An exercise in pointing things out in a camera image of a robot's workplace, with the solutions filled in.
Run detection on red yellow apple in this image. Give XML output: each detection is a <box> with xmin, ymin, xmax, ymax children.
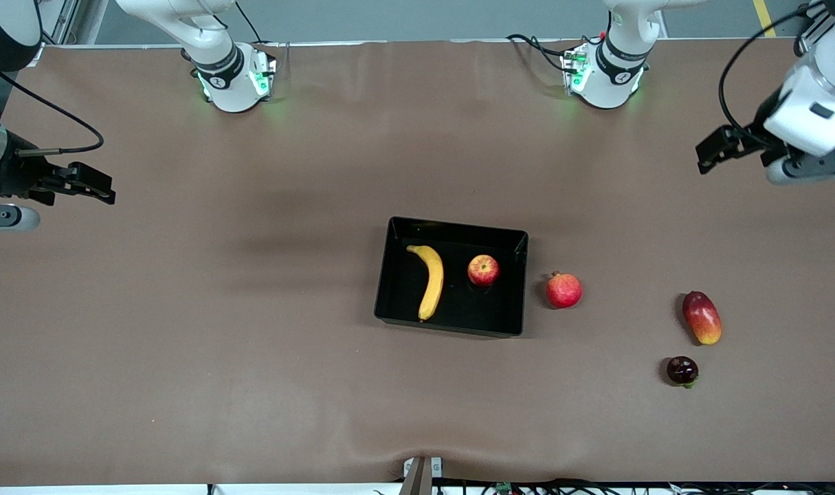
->
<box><xmin>467</xmin><ymin>254</ymin><xmax>500</xmax><ymax>287</ymax></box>

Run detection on yellow banana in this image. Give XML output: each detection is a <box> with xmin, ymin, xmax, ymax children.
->
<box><xmin>406</xmin><ymin>244</ymin><xmax>445</xmax><ymax>322</ymax></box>

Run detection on black plastic box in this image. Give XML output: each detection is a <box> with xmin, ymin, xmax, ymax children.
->
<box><xmin>374</xmin><ymin>217</ymin><xmax>530</xmax><ymax>338</ymax></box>

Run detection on red orange mango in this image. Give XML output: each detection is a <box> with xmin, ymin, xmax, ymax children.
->
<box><xmin>682</xmin><ymin>291</ymin><xmax>723</xmax><ymax>346</ymax></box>

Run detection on red pomegranate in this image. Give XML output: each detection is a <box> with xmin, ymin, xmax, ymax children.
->
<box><xmin>546</xmin><ymin>272</ymin><xmax>583</xmax><ymax>309</ymax></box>

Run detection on brown table mat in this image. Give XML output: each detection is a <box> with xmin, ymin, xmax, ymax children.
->
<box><xmin>0</xmin><ymin>40</ymin><xmax>835</xmax><ymax>485</ymax></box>

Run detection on dark purple mangosteen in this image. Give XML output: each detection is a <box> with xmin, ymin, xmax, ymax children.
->
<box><xmin>667</xmin><ymin>355</ymin><xmax>700</xmax><ymax>389</ymax></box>

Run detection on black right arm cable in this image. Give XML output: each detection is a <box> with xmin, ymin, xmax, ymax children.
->
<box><xmin>0</xmin><ymin>69</ymin><xmax>104</xmax><ymax>155</ymax></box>

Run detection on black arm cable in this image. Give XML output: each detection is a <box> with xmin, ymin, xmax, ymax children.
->
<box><xmin>717</xmin><ymin>0</ymin><xmax>830</xmax><ymax>138</ymax></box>
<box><xmin>0</xmin><ymin>69</ymin><xmax>104</xmax><ymax>155</ymax></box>

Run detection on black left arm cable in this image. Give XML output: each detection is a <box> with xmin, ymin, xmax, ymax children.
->
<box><xmin>717</xmin><ymin>0</ymin><xmax>830</xmax><ymax>138</ymax></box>

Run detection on aluminium frame profile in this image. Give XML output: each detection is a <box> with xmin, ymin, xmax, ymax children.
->
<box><xmin>36</xmin><ymin>0</ymin><xmax>81</xmax><ymax>49</ymax></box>

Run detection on black left base cables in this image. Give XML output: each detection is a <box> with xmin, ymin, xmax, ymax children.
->
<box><xmin>505</xmin><ymin>33</ymin><xmax>576</xmax><ymax>73</ymax></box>

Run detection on black right base cable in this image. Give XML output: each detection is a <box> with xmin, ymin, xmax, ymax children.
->
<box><xmin>235</xmin><ymin>0</ymin><xmax>265</xmax><ymax>43</ymax></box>

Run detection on metal table edge bracket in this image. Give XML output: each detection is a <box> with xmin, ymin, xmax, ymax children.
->
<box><xmin>402</xmin><ymin>456</ymin><xmax>443</xmax><ymax>495</ymax></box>

